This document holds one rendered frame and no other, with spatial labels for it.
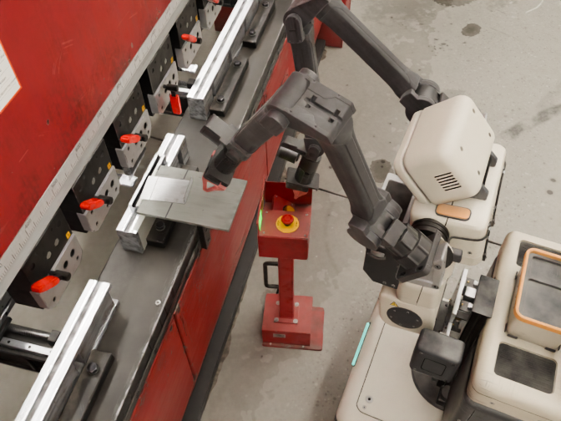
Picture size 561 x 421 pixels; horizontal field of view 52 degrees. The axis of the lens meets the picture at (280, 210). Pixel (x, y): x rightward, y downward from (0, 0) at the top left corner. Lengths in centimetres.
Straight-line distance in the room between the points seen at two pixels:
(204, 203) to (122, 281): 31
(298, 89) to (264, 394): 161
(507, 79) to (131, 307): 280
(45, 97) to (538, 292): 126
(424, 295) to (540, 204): 161
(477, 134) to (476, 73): 246
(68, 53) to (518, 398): 129
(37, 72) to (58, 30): 9
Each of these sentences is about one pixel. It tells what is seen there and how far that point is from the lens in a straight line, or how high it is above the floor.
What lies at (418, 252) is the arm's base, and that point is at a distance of 124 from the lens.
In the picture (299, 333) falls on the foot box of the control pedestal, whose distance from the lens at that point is 235.
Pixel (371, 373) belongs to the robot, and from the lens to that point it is 212.
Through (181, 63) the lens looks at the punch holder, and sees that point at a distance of 171.
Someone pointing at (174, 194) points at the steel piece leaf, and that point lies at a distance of 163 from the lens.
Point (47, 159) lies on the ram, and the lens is 116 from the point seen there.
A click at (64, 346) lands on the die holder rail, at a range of 148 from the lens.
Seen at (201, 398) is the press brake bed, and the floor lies 5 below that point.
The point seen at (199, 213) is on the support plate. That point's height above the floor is 100.
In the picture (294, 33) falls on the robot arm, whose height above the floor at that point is 139.
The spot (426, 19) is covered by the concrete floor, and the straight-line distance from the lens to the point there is 417.
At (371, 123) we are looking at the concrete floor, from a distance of 330.
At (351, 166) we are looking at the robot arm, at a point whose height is 147.
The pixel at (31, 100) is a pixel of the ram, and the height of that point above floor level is 157.
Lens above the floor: 222
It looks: 51 degrees down
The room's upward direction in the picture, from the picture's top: 1 degrees counter-clockwise
